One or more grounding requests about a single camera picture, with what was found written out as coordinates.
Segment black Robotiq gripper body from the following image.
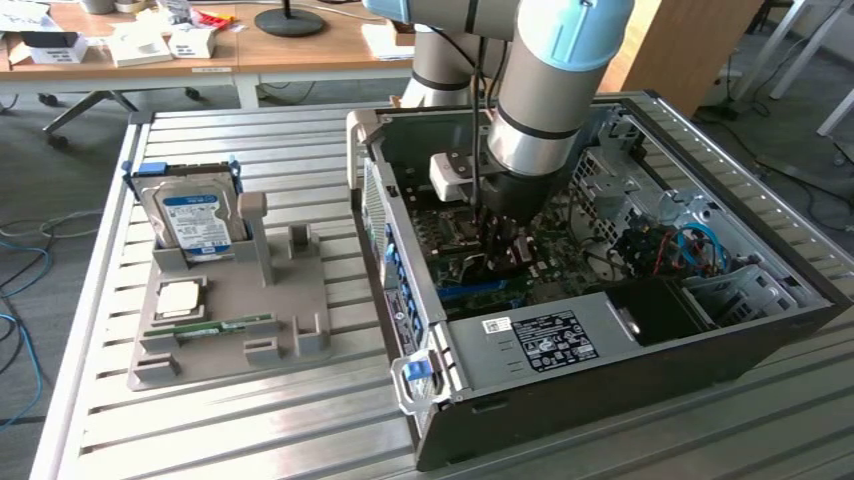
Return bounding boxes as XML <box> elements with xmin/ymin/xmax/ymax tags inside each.
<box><xmin>479</xmin><ymin>167</ymin><xmax>569</xmax><ymax>225</ymax></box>

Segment black Nvidia graphics card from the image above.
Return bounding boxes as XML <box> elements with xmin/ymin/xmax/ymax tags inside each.
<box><xmin>439</xmin><ymin>252</ymin><xmax>528</xmax><ymax>289</ymax></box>

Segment green RAM stick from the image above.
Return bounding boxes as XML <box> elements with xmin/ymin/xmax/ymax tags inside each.
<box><xmin>142</xmin><ymin>313</ymin><xmax>275</xmax><ymax>341</ymax></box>
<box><xmin>432</xmin><ymin>239</ymin><xmax>483</xmax><ymax>259</ymax></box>

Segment CPU socket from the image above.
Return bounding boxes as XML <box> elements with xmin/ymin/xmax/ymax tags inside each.
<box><xmin>436</xmin><ymin>206</ymin><xmax>488</xmax><ymax>246</ymax></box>

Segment green Dell motherboard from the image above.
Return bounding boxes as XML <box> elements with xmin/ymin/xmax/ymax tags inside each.
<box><xmin>405</xmin><ymin>189</ymin><xmax>628</xmax><ymax>321</ymax></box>

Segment blue expansion slot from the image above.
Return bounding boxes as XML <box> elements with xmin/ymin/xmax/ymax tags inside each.
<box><xmin>437</xmin><ymin>282</ymin><xmax>508</xmax><ymax>301</ymax></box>

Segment silver perforated drive cage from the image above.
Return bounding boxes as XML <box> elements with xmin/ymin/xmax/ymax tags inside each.
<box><xmin>572</xmin><ymin>144</ymin><xmax>675</xmax><ymax>241</ymax></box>

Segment silver power supply unit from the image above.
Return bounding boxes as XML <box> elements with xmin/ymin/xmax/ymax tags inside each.
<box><xmin>444</xmin><ymin>292</ymin><xmax>639</xmax><ymax>391</ymax></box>

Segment grey blue case latch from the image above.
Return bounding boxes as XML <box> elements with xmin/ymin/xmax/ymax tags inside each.
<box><xmin>389</xmin><ymin>348</ymin><xmax>449</xmax><ymax>417</ymax></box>

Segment open black PC case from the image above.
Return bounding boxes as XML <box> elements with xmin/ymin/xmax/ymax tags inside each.
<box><xmin>344</xmin><ymin>89</ymin><xmax>854</xmax><ymax>474</ymax></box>

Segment silver disk bay tray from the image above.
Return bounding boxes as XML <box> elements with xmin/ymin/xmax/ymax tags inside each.
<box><xmin>679</xmin><ymin>264</ymin><xmax>802</xmax><ymax>329</ymax></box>

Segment white paper stack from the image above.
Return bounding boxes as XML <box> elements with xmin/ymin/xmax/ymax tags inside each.
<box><xmin>361</xmin><ymin>22</ymin><xmax>416</xmax><ymax>62</ymax></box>

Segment wooden cabinet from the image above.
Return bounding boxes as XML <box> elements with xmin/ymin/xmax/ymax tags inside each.
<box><xmin>596</xmin><ymin>0</ymin><xmax>766</xmax><ymax>119</ymax></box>

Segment grey parts rack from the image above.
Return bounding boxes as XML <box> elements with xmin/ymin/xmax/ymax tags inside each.
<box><xmin>124</xmin><ymin>192</ymin><xmax>335</xmax><ymax>394</ymax></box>

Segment hard disk with blue carrier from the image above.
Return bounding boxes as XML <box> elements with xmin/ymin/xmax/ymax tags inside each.
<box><xmin>118</xmin><ymin>158</ymin><xmax>249</xmax><ymax>264</ymax></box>

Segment silver CPU chip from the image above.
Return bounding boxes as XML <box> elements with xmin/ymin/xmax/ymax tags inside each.
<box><xmin>150</xmin><ymin>282</ymin><xmax>201</xmax><ymax>321</ymax></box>

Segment black round lamp base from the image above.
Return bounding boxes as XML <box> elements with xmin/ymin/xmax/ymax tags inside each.
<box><xmin>252</xmin><ymin>0</ymin><xmax>328</xmax><ymax>39</ymax></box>

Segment white table leg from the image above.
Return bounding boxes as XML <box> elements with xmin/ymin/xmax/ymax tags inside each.
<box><xmin>768</xmin><ymin>0</ymin><xmax>854</xmax><ymax>100</ymax></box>

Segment red yellow small item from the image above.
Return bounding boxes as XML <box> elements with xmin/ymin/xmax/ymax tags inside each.
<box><xmin>194</xmin><ymin>8</ymin><xmax>240</xmax><ymax>32</ymax></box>

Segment small white box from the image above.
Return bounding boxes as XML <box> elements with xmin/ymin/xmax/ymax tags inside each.
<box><xmin>165</xmin><ymin>27</ymin><xmax>218</xmax><ymax>60</ymax></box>

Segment white printed package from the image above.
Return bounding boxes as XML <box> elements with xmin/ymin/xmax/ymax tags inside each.
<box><xmin>158</xmin><ymin>0</ymin><xmax>201</xmax><ymax>26</ymax></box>

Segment flat white box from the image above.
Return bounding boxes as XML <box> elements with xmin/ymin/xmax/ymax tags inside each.
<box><xmin>105</xmin><ymin>22</ymin><xmax>176</xmax><ymax>69</ymax></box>

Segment white box black lid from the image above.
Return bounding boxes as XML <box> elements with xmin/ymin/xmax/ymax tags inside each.
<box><xmin>18</xmin><ymin>30</ymin><xmax>89</xmax><ymax>65</ymax></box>

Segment brown cardboard flap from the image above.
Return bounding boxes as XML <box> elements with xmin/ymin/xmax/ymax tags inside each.
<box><xmin>0</xmin><ymin>32</ymin><xmax>34</xmax><ymax>71</ymax></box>

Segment loose printed papers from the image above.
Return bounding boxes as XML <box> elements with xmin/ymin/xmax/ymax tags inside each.
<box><xmin>0</xmin><ymin>7</ymin><xmax>58</xmax><ymax>34</ymax></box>

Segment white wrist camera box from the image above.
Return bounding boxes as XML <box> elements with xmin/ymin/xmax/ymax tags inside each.
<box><xmin>428</xmin><ymin>152</ymin><xmax>492</xmax><ymax>201</ymax></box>

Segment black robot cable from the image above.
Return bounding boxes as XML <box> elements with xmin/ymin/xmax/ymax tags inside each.
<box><xmin>416</xmin><ymin>22</ymin><xmax>488</xmax><ymax>206</ymax></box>

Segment red wire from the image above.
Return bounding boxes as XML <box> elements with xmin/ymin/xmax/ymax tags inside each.
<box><xmin>651</xmin><ymin>232</ymin><xmax>674</xmax><ymax>274</ymax></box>

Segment blue wire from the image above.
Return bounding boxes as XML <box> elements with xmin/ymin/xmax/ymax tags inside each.
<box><xmin>672</xmin><ymin>224</ymin><xmax>732</xmax><ymax>276</ymax></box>

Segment grey floor cable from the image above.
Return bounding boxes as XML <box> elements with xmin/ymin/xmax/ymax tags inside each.
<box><xmin>0</xmin><ymin>208</ymin><xmax>105</xmax><ymax>241</ymax></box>

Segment blue floor cable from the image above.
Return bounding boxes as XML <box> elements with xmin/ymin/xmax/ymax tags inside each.
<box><xmin>0</xmin><ymin>239</ymin><xmax>53</xmax><ymax>431</ymax></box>

